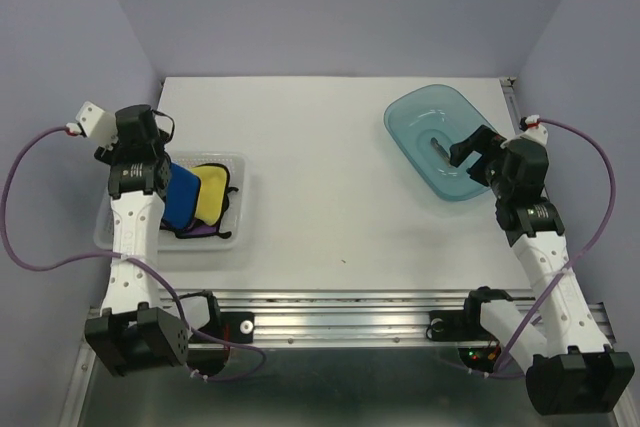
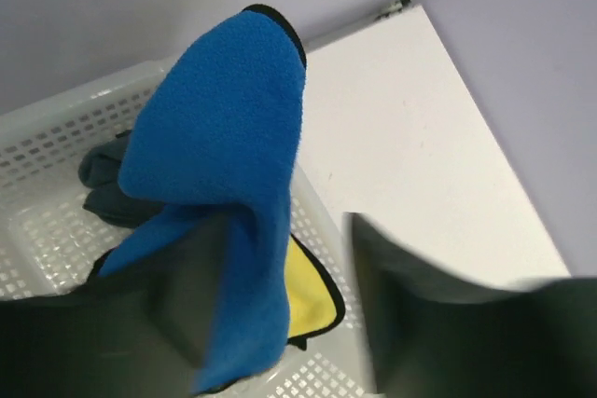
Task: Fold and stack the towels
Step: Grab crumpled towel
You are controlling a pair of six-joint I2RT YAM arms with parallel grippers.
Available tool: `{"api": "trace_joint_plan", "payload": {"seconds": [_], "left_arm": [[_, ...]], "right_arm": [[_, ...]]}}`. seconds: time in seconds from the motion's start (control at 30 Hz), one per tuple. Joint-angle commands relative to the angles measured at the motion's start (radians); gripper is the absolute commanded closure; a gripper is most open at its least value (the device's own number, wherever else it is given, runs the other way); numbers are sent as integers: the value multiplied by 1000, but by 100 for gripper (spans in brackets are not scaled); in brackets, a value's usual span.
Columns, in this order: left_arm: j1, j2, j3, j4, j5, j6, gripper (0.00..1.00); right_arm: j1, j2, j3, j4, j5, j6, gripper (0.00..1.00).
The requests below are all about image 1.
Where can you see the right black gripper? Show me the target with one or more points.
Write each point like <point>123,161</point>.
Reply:
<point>482,139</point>

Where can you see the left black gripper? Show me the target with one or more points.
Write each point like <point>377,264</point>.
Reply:
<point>113,157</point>

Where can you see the blue microfiber towel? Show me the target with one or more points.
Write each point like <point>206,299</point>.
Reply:
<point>181,199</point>

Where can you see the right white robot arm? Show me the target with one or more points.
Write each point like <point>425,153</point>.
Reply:
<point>569,365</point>

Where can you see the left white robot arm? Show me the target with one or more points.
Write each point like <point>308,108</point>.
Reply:
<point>133,331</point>

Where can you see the teal translucent plastic tray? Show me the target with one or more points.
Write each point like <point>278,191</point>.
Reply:
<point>424,124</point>

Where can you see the white perforated plastic basket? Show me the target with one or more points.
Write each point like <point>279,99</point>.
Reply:
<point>230,224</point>

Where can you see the purple microfiber towel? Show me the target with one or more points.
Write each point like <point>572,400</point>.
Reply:
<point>197,231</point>

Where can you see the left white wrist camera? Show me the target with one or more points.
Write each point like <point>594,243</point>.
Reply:
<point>94,123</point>

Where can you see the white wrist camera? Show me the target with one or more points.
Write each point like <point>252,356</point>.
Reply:
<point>532,129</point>
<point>94,123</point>

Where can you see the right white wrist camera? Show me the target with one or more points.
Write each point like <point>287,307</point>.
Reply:
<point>532,129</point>

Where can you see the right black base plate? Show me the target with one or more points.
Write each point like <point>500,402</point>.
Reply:
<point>449,326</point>

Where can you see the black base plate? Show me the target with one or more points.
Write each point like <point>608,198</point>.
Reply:
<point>229,327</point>
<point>449,326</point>

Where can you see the aluminium extrusion rail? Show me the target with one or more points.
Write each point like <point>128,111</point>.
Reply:
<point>341,319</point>

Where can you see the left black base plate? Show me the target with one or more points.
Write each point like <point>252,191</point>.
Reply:
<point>229,327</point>

